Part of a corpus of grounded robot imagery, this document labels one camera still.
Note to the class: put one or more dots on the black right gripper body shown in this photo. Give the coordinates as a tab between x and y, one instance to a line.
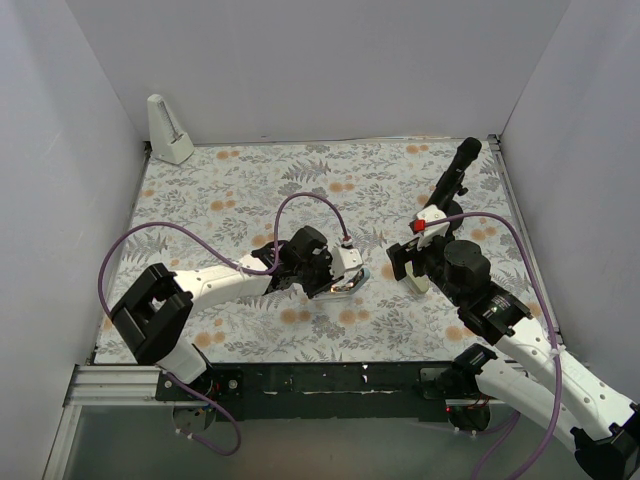
407	254

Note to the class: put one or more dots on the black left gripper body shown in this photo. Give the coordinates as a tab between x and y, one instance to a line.
326	279

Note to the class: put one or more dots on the beige stapler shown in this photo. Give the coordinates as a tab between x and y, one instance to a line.
419	285

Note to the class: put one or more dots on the light blue stapler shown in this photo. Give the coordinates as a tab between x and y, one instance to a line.
347	288

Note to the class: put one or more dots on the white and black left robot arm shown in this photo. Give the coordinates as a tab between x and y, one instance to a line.
151	315

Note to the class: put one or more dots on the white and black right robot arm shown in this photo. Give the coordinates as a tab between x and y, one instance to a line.
518	364

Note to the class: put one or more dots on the black microphone stand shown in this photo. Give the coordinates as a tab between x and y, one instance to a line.
452	205

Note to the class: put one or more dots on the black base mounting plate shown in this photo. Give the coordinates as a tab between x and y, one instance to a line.
425	391

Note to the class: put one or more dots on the floral patterned table mat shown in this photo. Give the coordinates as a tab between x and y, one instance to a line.
230	200

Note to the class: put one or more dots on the white metronome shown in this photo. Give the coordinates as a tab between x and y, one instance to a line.
169	141

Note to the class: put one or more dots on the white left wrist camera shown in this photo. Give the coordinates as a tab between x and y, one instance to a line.
345	258

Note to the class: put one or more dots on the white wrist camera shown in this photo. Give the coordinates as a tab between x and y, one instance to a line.
345	258
427	224

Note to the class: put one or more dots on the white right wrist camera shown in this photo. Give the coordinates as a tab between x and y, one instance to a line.
427	224

